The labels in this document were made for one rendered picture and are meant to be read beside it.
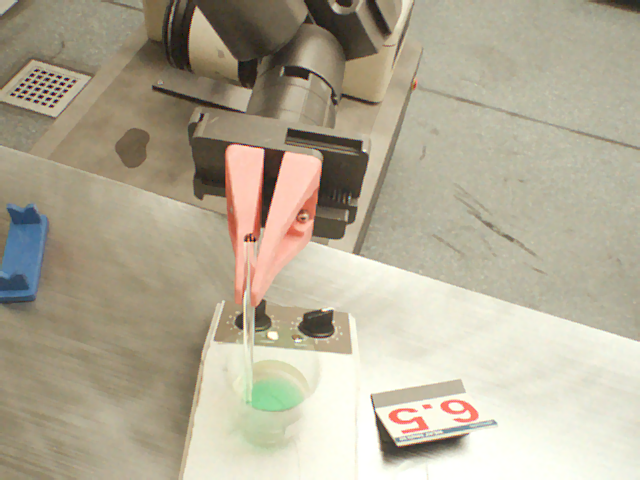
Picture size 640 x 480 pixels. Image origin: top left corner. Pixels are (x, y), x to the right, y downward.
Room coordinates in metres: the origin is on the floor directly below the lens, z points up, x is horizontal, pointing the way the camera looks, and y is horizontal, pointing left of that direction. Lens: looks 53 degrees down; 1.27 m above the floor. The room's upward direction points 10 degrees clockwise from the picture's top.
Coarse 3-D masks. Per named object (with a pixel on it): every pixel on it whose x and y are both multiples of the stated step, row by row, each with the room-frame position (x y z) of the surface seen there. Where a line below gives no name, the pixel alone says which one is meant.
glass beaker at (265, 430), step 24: (240, 336) 0.19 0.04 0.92; (264, 336) 0.20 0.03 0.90; (288, 336) 0.20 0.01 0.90; (216, 360) 0.17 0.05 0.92; (240, 360) 0.19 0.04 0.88; (264, 360) 0.20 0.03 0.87; (288, 360) 0.20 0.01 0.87; (312, 360) 0.19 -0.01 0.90; (312, 384) 0.18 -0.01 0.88; (240, 408) 0.15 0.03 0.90; (264, 408) 0.14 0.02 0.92; (288, 408) 0.15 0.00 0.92; (240, 432) 0.15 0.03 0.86; (264, 432) 0.14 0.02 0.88; (288, 432) 0.15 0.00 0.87
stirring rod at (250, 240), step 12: (252, 240) 0.17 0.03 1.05; (252, 252) 0.17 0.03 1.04; (252, 264) 0.17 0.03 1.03; (252, 276) 0.17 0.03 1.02; (252, 312) 0.17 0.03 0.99; (252, 324) 0.17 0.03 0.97; (252, 336) 0.17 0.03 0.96; (252, 348) 0.17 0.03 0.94; (252, 360) 0.17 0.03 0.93; (252, 372) 0.17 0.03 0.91; (252, 384) 0.17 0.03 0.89
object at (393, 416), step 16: (448, 400) 0.25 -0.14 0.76; (464, 400) 0.25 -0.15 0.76; (384, 416) 0.22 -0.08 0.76; (400, 416) 0.22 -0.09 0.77; (416, 416) 0.22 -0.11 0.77; (432, 416) 0.22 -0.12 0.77; (448, 416) 0.22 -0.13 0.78; (464, 416) 0.23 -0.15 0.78; (480, 416) 0.23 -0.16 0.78; (400, 432) 0.20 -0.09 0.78; (416, 432) 0.20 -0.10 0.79
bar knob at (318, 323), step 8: (312, 312) 0.28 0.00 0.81; (320, 312) 0.28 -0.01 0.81; (328, 312) 0.28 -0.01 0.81; (304, 320) 0.27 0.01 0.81; (312, 320) 0.27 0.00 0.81; (320, 320) 0.28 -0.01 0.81; (328, 320) 0.28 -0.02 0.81; (304, 328) 0.27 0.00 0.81; (312, 328) 0.27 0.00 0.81; (320, 328) 0.27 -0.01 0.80; (328, 328) 0.27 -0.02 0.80; (312, 336) 0.26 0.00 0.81; (320, 336) 0.26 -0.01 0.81; (328, 336) 0.26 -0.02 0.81
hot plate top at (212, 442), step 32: (224, 384) 0.19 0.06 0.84; (320, 384) 0.20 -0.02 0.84; (352, 384) 0.21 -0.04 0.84; (224, 416) 0.16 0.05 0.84; (320, 416) 0.18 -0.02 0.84; (352, 416) 0.18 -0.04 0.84; (192, 448) 0.14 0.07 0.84; (224, 448) 0.14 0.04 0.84; (288, 448) 0.15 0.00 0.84; (320, 448) 0.15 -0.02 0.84; (352, 448) 0.16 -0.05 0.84
